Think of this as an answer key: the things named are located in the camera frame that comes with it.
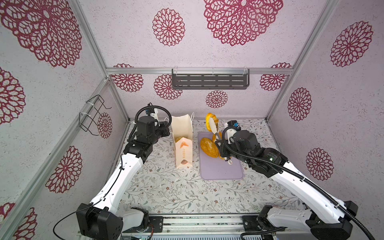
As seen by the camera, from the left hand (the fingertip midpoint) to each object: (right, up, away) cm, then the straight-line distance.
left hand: (167, 125), depth 76 cm
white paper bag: (+7, -3, +18) cm, 19 cm away
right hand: (+24, -7, -9) cm, 26 cm away
